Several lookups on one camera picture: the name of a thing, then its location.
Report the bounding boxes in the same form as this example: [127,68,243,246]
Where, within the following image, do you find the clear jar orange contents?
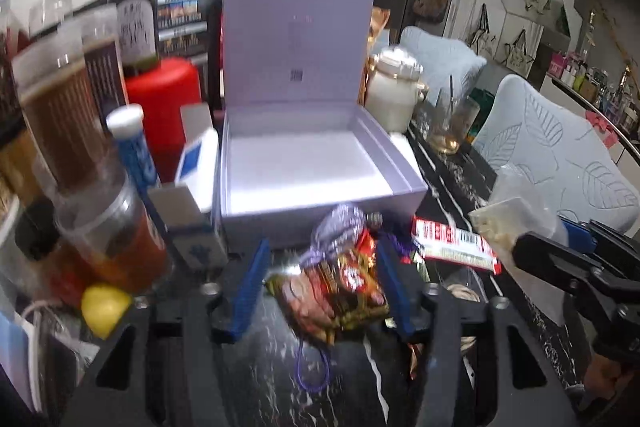
[54,177,172,299]

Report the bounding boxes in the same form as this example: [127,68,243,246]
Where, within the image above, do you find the clear plastic bag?
[467,164,571,328]

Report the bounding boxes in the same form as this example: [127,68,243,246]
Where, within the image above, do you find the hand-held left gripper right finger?
[376,237,577,427]

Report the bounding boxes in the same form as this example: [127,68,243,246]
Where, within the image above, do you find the clear jar dark label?
[79,4,132,110]

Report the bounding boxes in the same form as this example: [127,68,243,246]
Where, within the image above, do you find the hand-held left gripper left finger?
[65,238,272,427]

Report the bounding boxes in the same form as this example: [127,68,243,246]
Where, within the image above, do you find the blue white tablet tube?
[106,104,162,198]

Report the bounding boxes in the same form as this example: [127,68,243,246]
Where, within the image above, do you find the long red white packet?
[411,216,502,275]

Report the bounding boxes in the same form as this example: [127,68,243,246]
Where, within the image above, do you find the black printed box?
[155,0,224,58]

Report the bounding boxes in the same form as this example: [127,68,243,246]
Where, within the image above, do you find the yellow apple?
[81,284,132,341]

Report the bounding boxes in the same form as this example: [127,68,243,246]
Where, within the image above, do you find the white cable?
[19,299,62,410]

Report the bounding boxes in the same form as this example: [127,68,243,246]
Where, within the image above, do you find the row of cosmetic bottles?
[545,49,640,148]

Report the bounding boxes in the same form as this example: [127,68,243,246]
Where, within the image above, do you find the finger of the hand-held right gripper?
[556,216,640,260]
[512,231,623,304]

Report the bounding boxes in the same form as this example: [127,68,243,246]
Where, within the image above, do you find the white blue carton with picture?
[146,186,229,272]

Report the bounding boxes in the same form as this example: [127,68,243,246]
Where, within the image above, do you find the dark bottle white label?
[106,0,162,78]

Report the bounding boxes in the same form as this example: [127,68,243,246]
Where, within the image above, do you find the red brown snack packet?
[265,227,392,348]

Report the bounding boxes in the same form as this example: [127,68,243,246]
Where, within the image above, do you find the white ceramic jar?
[364,47,431,134]

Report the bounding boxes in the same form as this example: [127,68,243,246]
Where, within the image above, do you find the pale blue leaf-pattern chair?
[472,74,640,235]
[399,26,488,108]

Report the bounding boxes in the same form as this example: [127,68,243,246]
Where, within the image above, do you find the red canister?
[124,57,204,184]

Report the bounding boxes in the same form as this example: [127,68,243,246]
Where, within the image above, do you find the lavender floral sachet pouch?
[310,203,384,269]

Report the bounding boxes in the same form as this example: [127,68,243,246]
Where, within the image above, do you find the tall clear jar brown label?
[11,19,121,200]

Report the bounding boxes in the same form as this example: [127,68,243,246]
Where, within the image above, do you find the lavender gift box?
[212,0,430,253]

